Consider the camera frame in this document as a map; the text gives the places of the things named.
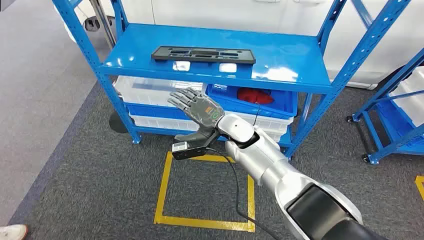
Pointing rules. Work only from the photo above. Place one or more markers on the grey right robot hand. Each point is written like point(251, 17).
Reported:
point(202, 109)

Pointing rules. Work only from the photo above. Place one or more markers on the black plastic panel part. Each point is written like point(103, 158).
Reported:
point(245, 59)

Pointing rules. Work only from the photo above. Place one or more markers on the yellow floor tape square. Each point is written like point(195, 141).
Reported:
point(162, 198)
point(420, 185)

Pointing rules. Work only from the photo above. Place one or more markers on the person's white shoe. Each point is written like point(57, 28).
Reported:
point(11, 232)

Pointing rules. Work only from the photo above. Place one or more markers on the blue metal shelf rack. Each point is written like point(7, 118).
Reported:
point(281, 56)

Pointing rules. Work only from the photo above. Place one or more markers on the grey metal pole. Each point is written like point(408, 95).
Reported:
point(102, 23)

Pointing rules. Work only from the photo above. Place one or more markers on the red item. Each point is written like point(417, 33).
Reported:
point(253, 96)

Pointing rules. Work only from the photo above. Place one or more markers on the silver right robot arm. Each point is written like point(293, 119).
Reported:
point(265, 159)

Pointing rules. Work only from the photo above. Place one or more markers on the blue shelf rack on casters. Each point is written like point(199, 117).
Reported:
point(376, 99)

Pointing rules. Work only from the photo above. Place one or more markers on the white car body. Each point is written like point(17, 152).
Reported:
point(232, 13)

